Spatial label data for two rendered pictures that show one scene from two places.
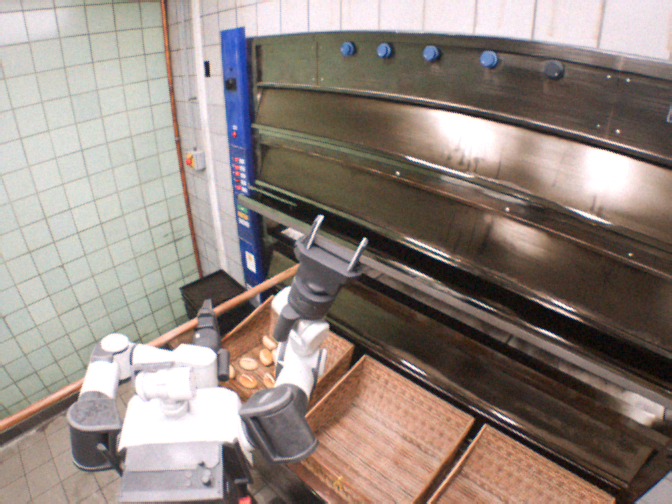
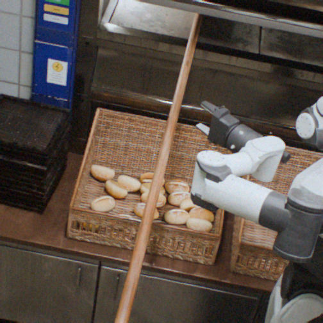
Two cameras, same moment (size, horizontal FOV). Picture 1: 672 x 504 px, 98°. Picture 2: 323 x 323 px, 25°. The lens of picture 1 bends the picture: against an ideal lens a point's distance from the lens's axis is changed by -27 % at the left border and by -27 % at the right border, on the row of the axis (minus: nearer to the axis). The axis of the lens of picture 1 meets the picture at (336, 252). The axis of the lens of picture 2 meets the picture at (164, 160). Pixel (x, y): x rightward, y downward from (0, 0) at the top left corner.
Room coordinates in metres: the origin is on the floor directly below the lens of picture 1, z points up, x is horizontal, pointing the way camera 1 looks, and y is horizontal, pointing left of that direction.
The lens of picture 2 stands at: (-0.37, 1.69, 2.49)
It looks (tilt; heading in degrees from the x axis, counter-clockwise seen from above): 38 degrees down; 318
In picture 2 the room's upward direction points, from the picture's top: 11 degrees clockwise
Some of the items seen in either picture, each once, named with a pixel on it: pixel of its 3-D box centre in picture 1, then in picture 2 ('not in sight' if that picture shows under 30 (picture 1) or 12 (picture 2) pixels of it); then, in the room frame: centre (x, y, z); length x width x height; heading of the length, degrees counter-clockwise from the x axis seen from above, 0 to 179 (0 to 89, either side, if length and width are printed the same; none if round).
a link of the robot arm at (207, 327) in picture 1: (207, 335); (230, 134); (0.81, 0.39, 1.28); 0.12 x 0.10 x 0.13; 11
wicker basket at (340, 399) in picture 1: (377, 439); (311, 216); (0.80, -0.16, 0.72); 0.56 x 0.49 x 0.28; 47
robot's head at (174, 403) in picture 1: (170, 388); not in sight; (0.44, 0.33, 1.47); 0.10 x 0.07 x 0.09; 101
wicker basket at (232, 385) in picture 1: (276, 362); (153, 183); (1.23, 0.28, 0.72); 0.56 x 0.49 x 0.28; 48
